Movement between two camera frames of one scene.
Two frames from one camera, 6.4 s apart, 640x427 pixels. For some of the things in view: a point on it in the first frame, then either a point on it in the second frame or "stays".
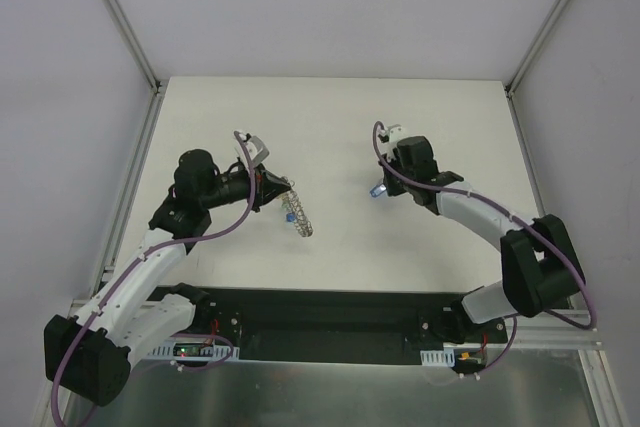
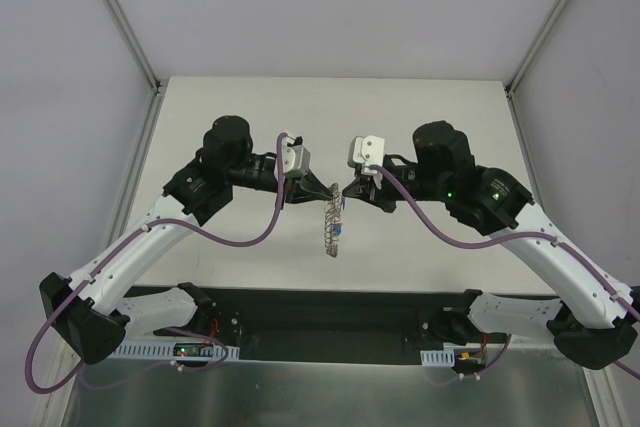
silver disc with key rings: (293, 201) -> (333, 216)
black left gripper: (261, 187) -> (292, 187)
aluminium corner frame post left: (110, 1) stays
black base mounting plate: (334, 324) stays
